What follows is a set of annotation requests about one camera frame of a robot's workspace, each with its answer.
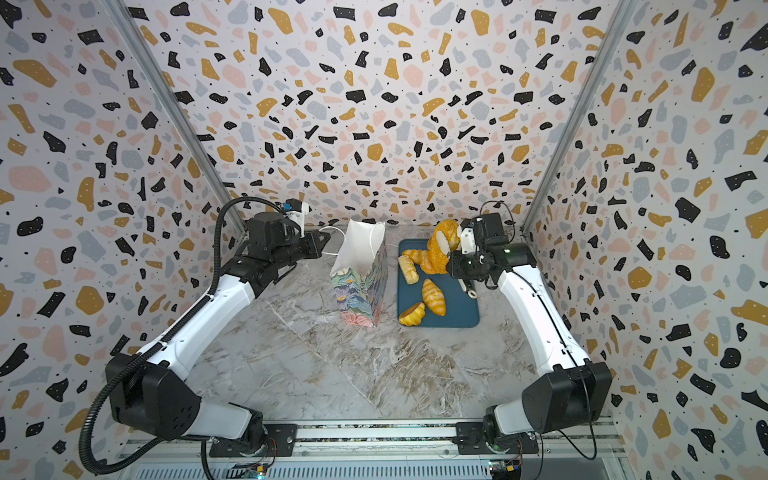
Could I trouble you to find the black corrugated cable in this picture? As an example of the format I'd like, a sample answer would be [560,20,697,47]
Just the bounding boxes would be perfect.
[77,196,289,476]

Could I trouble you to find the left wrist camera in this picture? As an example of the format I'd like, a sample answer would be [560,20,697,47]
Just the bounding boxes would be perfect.
[283,199,310,226]

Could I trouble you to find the teal tray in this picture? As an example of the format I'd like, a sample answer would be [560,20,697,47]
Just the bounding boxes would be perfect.
[397,238,481,329]

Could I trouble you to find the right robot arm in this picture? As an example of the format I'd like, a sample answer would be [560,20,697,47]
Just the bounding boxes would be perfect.
[447,213,612,452]

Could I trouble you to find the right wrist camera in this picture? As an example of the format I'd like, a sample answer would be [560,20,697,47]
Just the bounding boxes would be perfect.
[458,227,478,255]

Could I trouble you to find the small yellow bread roll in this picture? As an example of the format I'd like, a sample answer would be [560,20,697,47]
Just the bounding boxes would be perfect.
[398,302,426,326]

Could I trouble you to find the cream tongs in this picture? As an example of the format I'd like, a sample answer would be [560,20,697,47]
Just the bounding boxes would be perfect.
[436,231,477,299]

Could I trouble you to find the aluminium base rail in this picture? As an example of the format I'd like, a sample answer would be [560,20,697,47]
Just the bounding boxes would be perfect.
[116,416,625,480]

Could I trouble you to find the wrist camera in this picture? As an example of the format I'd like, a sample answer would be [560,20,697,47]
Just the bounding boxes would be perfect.
[283,199,310,226]
[458,227,478,255]

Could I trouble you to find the twisted bread stick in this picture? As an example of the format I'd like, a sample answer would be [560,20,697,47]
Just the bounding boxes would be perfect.
[401,249,428,265]

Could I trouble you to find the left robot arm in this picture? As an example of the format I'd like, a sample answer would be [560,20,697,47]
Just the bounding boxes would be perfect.
[106,212,331,450]

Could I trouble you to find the floral paper bag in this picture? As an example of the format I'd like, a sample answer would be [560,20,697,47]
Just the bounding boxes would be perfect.
[320,220,388,327]

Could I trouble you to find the pale rectangular pastry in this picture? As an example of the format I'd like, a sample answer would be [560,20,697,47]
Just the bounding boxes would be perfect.
[398,255,419,285]

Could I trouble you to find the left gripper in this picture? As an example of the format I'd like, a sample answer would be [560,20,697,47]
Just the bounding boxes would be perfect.
[273,229,331,271]

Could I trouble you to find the striped croissant bread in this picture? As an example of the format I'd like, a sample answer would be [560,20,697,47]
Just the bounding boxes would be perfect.
[422,278,447,317]

